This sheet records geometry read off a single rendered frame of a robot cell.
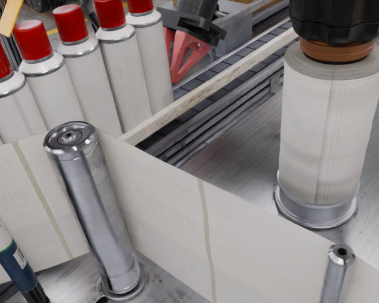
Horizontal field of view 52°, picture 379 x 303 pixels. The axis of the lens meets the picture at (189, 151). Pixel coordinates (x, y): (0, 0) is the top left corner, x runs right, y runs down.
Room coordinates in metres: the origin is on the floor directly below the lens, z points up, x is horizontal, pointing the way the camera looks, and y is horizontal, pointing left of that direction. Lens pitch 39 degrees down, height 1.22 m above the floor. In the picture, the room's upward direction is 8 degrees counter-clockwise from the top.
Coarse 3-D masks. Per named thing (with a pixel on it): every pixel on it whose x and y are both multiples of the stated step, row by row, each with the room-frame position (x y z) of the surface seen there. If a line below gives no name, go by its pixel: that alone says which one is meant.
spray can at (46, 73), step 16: (16, 32) 0.41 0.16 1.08; (32, 32) 0.41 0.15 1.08; (32, 48) 0.41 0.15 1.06; (48, 48) 0.42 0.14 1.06; (32, 64) 0.41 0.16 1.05; (48, 64) 0.41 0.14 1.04; (64, 64) 0.42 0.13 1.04; (32, 80) 0.40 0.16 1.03; (48, 80) 0.40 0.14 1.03; (64, 80) 0.41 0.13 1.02; (48, 96) 0.40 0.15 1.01; (64, 96) 0.41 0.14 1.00; (48, 112) 0.40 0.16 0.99; (64, 112) 0.40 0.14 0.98; (80, 112) 0.42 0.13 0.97; (48, 128) 0.40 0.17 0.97
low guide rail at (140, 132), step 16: (288, 32) 0.70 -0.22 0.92; (272, 48) 0.66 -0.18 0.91; (240, 64) 0.60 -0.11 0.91; (224, 80) 0.57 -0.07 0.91; (192, 96) 0.52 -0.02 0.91; (208, 96) 0.54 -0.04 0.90; (160, 112) 0.48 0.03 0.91; (176, 112) 0.49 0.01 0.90; (144, 128) 0.45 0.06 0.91; (160, 128) 0.47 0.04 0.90
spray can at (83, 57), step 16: (64, 16) 0.44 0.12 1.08; (80, 16) 0.45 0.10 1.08; (64, 32) 0.45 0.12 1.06; (80, 32) 0.45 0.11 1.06; (64, 48) 0.44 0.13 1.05; (80, 48) 0.44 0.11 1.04; (96, 48) 0.45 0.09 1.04; (80, 64) 0.44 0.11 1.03; (96, 64) 0.44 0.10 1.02; (80, 80) 0.44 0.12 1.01; (96, 80) 0.44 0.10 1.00; (80, 96) 0.44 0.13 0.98; (96, 96) 0.44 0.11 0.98; (112, 96) 0.46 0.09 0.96; (96, 112) 0.44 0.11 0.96; (112, 112) 0.45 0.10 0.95; (112, 128) 0.44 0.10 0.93
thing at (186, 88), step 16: (272, 32) 0.79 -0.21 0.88; (256, 48) 0.72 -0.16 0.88; (224, 64) 0.67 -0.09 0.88; (256, 64) 0.65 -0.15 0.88; (192, 80) 0.63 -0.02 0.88; (208, 80) 0.62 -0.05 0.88; (240, 80) 0.61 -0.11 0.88; (176, 96) 0.58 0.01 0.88; (192, 112) 0.52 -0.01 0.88; (176, 128) 0.49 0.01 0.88; (144, 144) 0.46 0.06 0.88
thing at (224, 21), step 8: (256, 0) 0.76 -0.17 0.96; (264, 0) 0.76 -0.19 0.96; (272, 0) 0.78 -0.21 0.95; (240, 8) 0.73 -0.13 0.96; (248, 8) 0.73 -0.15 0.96; (256, 8) 0.75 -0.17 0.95; (224, 16) 0.70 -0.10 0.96; (232, 16) 0.70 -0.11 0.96; (240, 16) 0.71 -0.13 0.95; (216, 24) 0.67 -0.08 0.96; (224, 24) 0.68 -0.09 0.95
